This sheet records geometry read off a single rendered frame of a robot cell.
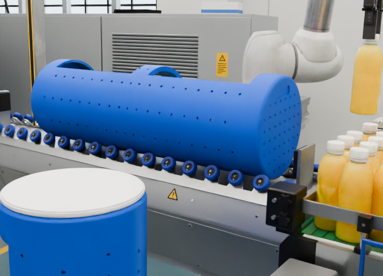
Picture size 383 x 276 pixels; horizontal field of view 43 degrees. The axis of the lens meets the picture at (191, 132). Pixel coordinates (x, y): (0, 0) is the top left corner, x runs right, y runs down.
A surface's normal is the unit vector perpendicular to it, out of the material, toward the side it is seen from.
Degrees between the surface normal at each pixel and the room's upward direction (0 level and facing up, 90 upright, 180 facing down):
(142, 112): 84
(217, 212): 71
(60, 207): 0
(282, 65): 91
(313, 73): 122
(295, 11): 90
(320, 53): 101
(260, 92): 43
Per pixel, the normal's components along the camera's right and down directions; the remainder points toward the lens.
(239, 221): -0.53, -0.18
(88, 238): 0.37, 0.19
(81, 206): 0.02, -0.98
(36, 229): -0.23, 0.19
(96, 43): -0.46, 0.17
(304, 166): 0.82, 0.13
